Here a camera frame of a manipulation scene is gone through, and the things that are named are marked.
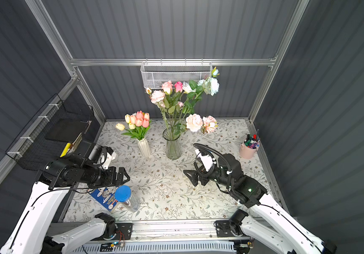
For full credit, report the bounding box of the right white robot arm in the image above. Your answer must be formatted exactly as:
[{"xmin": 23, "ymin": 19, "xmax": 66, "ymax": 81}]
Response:
[{"xmin": 184, "ymin": 150, "xmax": 338, "ymax": 254}]

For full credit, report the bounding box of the white wire mesh basket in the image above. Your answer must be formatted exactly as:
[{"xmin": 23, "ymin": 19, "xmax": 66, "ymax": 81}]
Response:
[{"xmin": 140, "ymin": 63, "xmax": 213, "ymax": 90}]

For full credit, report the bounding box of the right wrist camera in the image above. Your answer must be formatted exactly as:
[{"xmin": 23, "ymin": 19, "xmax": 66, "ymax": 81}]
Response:
[{"xmin": 195, "ymin": 149, "xmax": 216, "ymax": 172}]

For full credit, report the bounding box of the pale pink rose stem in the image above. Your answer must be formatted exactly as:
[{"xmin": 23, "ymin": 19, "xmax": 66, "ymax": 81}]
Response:
[{"xmin": 161, "ymin": 81, "xmax": 178, "ymax": 138}]

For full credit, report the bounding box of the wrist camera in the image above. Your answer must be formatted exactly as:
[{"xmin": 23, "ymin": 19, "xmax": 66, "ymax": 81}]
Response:
[
  {"xmin": 88, "ymin": 144, "xmax": 117, "ymax": 169},
  {"xmin": 195, "ymin": 149, "xmax": 216, "ymax": 172}
]

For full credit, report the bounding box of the yellow marker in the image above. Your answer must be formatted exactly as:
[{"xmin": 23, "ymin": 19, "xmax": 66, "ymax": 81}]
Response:
[{"xmin": 60, "ymin": 143, "xmax": 72, "ymax": 157}]

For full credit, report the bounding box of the pink and yellow tulip bunch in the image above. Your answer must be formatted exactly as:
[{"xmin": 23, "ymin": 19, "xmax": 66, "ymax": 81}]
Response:
[{"xmin": 115, "ymin": 111, "xmax": 151, "ymax": 141}]

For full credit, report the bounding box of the pink pen cup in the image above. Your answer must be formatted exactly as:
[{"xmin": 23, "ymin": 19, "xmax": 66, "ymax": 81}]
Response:
[{"xmin": 239, "ymin": 130, "xmax": 260, "ymax": 159}]

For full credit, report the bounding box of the light blue flower stem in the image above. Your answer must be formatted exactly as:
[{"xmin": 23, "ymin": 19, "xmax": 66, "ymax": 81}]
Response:
[{"xmin": 186, "ymin": 67, "xmax": 220, "ymax": 116}]

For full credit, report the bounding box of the white ribbed vase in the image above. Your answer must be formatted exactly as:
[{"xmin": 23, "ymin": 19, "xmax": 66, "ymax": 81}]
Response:
[{"xmin": 137, "ymin": 138, "xmax": 151, "ymax": 158}]

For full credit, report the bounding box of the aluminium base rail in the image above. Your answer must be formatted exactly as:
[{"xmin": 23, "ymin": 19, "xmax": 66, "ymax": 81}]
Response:
[{"xmin": 46, "ymin": 218, "xmax": 252, "ymax": 243}]

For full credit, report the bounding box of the black wire wall basket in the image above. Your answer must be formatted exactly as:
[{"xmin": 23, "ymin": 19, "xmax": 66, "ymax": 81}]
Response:
[{"xmin": 6, "ymin": 96, "xmax": 94, "ymax": 171}]

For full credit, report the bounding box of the pink carnation stem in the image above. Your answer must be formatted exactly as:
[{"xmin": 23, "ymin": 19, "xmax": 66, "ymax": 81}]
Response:
[{"xmin": 172, "ymin": 101, "xmax": 184, "ymax": 135}]

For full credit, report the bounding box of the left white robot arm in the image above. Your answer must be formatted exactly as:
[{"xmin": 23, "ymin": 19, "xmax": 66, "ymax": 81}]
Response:
[{"xmin": 0, "ymin": 147, "xmax": 130, "ymax": 254}]

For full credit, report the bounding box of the large pale pink peony stem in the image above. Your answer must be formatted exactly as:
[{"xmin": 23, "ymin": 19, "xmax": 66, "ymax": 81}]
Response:
[{"xmin": 175, "ymin": 114, "xmax": 203, "ymax": 135}]

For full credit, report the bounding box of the hot pink rose stem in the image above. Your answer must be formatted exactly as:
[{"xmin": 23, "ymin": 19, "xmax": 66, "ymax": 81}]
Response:
[{"xmin": 173, "ymin": 81, "xmax": 184, "ymax": 128}]

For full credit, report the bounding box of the white rose stem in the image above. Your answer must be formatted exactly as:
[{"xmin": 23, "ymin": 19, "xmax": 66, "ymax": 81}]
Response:
[{"xmin": 181, "ymin": 82, "xmax": 197, "ymax": 119}]

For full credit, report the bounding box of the pink multi bloom peony stem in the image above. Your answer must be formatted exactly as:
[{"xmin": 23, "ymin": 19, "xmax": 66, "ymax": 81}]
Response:
[{"xmin": 198, "ymin": 115, "xmax": 218, "ymax": 133}]

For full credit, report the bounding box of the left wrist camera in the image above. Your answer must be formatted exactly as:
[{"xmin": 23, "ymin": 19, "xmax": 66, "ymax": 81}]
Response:
[{"xmin": 88, "ymin": 144, "xmax": 117, "ymax": 169}]

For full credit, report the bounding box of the floral patterned table mat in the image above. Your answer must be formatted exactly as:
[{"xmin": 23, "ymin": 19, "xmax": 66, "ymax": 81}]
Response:
[{"xmin": 62, "ymin": 118, "xmax": 276, "ymax": 223}]

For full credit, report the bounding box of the black box in basket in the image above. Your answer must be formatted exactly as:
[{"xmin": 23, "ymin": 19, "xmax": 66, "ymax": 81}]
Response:
[{"xmin": 45, "ymin": 119, "xmax": 89, "ymax": 143}]

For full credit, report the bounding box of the clear glass vase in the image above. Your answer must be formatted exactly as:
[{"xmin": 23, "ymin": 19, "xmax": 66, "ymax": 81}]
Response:
[{"xmin": 162, "ymin": 128, "xmax": 181, "ymax": 160}]

